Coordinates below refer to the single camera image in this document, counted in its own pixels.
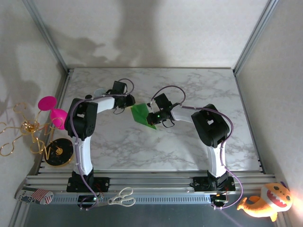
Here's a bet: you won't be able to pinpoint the black round gold-rimmed base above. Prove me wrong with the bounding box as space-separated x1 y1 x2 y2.
44 138 76 167

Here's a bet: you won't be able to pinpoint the flag print pouch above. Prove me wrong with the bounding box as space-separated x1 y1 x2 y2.
14 187 54 205

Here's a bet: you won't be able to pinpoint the green paper sheet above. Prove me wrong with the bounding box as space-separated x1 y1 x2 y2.
130 103 157 130

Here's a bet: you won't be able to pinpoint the white handled scissors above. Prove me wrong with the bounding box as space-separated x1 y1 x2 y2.
98 187 136 208

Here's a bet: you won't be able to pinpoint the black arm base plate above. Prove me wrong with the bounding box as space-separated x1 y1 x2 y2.
192 176 236 192
66 176 111 192

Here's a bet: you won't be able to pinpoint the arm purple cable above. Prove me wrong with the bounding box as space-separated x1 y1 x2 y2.
70 78 135 211
151 85 245 211

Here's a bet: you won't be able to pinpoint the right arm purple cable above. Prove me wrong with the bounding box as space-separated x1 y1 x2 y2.
151 85 245 211

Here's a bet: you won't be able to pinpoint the aluminium side rail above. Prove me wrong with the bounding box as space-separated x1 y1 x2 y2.
234 73 266 173
35 68 73 175

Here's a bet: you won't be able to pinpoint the gold wire ornament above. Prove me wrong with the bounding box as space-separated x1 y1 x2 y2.
0 102 64 161

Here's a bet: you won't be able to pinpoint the black controller board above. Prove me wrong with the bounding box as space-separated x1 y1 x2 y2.
211 194 228 205
77 195 100 204

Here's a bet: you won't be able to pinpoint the orange shark plush toy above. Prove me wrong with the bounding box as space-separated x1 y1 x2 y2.
236 181 293 222

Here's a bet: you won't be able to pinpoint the pink plastic goblet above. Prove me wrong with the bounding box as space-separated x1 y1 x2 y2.
38 96 69 130

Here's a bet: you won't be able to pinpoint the grey perforated cable duct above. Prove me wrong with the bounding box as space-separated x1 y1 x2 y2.
51 194 211 205

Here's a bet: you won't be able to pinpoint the aluminium frame post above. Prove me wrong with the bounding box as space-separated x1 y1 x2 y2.
233 0 277 75
22 0 71 74

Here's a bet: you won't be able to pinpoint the aluminium frame rail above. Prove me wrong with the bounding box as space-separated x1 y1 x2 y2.
25 171 276 196

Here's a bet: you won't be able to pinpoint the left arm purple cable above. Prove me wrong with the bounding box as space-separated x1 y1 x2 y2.
70 78 135 211

